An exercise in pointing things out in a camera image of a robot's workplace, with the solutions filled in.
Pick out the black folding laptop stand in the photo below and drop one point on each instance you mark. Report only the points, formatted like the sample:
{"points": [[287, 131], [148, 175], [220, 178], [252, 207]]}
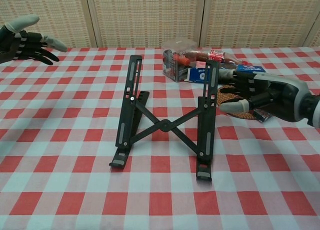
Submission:
{"points": [[165, 124]]}

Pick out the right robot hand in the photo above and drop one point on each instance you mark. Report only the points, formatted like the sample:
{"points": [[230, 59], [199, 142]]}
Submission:
{"points": [[280, 92]]}

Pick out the bamboo folding screen panel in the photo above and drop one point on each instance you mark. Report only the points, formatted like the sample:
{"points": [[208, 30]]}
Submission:
{"points": [[257, 17], [45, 17], [147, 17], [316, 38]]}

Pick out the red white checkered tablecloth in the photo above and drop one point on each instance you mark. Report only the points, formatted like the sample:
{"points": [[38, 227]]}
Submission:
{"points": [[75, 190]]}

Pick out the dark patterned card box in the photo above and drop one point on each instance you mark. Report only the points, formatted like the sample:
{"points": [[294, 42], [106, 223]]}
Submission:
{"points": [[262, 115]]}

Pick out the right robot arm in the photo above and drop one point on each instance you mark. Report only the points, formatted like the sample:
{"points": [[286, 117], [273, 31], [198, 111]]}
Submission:
{"points": [[312, 109]]}

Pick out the clear plastic toy box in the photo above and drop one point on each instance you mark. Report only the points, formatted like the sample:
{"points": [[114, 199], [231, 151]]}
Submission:
{"points": [[175, 64]]}

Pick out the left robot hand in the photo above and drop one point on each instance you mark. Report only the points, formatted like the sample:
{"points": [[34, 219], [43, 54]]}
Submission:
{"points": [[27, 43]]}

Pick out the blue cookie box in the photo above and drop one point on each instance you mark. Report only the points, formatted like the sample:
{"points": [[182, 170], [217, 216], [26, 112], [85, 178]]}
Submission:
{"points": [[197, 74]]}

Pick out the round woven brown coaster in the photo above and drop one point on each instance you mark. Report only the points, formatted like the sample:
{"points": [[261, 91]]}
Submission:
{"points": [[246, 115]]}

